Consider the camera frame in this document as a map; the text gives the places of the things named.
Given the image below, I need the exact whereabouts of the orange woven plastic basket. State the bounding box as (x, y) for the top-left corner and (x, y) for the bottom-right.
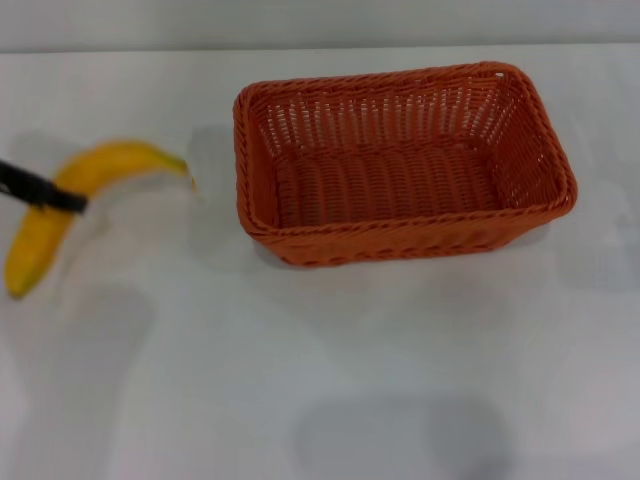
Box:
(232, 60), (579, 269)

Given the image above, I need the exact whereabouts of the yellow banana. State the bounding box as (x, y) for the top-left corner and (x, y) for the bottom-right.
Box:
(4, 139), (199, 300)

